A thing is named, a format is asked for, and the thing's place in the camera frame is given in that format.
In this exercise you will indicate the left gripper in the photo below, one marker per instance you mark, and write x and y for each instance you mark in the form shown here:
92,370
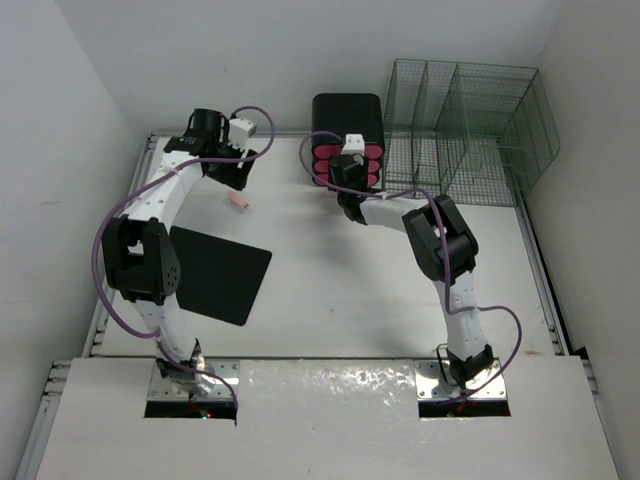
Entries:
233,177

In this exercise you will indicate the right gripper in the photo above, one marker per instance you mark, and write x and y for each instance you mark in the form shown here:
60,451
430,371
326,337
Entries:
363,164

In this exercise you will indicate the pink bottom drawer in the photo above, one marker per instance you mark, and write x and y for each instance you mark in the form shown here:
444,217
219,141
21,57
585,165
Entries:
322,179

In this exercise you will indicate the pink top drawer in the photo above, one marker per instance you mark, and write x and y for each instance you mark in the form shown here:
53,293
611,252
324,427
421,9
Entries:
328,150

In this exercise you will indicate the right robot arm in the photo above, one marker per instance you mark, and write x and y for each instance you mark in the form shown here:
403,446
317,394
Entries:
445,251

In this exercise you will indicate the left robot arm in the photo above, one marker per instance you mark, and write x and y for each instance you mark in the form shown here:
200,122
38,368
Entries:
140,260

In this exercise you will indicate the pink eraser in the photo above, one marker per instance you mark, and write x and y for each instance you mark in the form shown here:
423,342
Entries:
238,201

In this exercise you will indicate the black drawer cabinet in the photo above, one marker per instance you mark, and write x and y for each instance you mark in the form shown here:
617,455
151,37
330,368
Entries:
347,113

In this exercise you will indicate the black mouse pad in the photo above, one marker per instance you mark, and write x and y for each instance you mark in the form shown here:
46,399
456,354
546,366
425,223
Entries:
220,279

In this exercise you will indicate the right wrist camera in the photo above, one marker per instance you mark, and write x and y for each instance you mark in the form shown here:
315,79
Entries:
354,144

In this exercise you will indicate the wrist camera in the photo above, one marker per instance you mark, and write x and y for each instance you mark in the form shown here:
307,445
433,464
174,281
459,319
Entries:
354,144
240,131

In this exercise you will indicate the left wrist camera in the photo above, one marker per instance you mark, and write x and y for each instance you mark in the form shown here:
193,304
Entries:
240,131

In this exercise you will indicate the green wire mesh organizer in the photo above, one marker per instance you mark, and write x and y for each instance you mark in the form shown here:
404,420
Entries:
482,134

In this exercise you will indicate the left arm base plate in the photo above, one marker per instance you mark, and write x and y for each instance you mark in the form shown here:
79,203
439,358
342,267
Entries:
168,383

